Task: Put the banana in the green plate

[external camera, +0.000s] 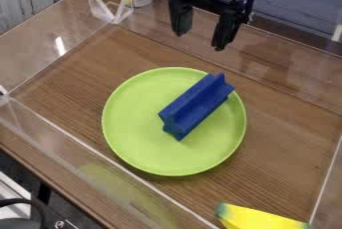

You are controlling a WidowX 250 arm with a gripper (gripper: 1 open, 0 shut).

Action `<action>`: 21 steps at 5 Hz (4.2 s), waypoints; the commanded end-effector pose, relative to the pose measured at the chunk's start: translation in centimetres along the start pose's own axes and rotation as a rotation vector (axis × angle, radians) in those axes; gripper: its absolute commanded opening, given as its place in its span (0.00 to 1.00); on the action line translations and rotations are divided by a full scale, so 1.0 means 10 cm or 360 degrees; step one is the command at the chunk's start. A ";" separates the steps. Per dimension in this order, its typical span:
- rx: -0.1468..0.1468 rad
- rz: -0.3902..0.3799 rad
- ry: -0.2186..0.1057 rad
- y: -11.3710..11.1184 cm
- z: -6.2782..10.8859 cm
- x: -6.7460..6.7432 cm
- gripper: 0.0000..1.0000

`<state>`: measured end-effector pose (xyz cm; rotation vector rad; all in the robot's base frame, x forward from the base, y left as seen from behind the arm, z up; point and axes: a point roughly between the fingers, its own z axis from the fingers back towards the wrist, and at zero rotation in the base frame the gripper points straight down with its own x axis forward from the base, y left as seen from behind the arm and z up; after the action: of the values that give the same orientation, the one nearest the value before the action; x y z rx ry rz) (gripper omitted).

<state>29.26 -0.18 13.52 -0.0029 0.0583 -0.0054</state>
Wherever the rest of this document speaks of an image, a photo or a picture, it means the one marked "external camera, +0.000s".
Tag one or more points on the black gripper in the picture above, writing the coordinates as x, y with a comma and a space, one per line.
237, 13

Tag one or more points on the yellow toy banana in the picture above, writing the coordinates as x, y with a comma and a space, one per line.
237, 217

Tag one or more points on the green round plate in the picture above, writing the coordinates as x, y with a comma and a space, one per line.
133, 128

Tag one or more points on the blue plastic block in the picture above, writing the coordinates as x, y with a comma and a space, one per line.
186, 112

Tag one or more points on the clear acrylic corner bracket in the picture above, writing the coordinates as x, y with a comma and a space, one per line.
110, 11

